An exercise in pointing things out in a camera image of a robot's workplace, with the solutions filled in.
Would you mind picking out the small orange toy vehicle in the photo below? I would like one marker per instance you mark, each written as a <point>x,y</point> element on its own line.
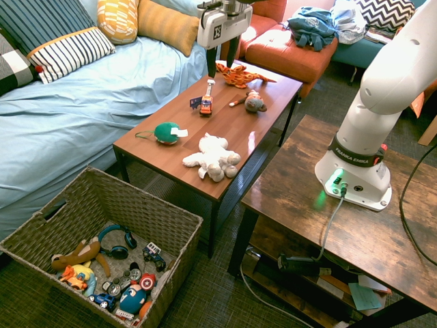
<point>73,279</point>

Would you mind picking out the small blue toy car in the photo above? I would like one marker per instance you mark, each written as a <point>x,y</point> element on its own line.
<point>103,301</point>

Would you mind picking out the yellow blue plush toy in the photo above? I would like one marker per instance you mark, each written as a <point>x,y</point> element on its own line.
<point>89,276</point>

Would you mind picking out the light blue white garment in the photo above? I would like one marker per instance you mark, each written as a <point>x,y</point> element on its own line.
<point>348,22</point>

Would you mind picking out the dark blue striped pillow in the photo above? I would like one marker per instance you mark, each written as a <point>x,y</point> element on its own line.
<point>37,20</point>

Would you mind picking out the yellow white patterned pillow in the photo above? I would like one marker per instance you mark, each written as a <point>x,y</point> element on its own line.
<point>117,20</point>

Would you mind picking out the teal paper sheet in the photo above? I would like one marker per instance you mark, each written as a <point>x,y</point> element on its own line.
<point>365,296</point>

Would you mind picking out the Captain America plush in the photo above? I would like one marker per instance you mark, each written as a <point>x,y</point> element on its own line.
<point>132,299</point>

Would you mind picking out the white gripper body with marker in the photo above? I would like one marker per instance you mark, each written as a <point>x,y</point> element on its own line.
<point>222,29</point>

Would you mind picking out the sock monkey plush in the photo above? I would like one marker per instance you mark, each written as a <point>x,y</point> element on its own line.
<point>253,102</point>

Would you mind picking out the green round plush toy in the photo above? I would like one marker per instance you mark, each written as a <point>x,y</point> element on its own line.
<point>165,133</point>

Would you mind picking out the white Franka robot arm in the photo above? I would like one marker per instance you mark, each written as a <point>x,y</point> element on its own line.
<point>379,78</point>

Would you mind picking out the black power brick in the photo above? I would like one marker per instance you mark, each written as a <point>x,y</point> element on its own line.
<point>300,264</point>

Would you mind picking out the light wooden furniture piece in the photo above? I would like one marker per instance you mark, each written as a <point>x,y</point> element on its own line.
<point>429,133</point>

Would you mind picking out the red toy fire truck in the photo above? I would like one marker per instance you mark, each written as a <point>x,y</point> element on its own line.
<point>126,316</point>

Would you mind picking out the blue toy monster truck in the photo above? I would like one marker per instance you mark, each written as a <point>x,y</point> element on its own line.
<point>154,255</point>

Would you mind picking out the orange toy tow truck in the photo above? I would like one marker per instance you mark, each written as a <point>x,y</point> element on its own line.
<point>206,104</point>

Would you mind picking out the orange dinosaur plush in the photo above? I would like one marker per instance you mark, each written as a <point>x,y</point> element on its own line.
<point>237,77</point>

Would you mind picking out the bed with light blue sheet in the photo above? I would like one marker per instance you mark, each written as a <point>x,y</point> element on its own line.
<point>68,116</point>

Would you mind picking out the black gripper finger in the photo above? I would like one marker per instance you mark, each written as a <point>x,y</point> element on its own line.
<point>211,63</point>
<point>233,51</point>

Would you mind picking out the grey game controller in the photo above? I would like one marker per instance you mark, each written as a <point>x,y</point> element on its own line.
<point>121,282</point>

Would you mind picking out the woven wicker basket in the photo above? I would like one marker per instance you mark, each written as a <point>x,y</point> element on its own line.
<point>143,212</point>

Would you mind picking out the orange ball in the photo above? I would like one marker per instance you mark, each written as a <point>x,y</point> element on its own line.
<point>145,309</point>

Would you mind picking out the white navy striped pillow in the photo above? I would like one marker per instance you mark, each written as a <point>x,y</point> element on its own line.
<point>68,54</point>

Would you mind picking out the rustic dark wood table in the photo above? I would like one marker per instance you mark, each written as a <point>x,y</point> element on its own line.
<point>341,232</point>

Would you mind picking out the orange ottoman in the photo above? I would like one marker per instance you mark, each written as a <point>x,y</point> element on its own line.
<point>286,58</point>

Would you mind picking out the white plush dog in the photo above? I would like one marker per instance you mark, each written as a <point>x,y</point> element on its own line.
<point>213,155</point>

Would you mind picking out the brown plush dog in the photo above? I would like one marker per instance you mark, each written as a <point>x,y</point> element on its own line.
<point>82,254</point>

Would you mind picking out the mustard yellow pillow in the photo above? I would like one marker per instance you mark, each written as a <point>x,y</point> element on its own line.
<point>169,25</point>

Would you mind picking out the red blue star shield toy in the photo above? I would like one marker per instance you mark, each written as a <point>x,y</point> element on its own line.
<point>147,282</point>

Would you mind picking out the blue black headphones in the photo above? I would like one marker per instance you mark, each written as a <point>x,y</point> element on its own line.
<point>119,252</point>

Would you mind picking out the red-brown wooden coffee table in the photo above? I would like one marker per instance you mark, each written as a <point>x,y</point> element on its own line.
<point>211,126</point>

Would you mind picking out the orange armchair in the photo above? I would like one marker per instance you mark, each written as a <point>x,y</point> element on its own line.
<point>266,13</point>

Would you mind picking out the teal garment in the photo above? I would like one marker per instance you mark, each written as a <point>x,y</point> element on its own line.
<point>312,27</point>

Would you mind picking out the black white chevron pillow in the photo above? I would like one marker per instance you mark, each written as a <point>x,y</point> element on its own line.
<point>385,12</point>

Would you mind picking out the black white checked pillow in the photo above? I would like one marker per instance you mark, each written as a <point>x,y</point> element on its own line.
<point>12,66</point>

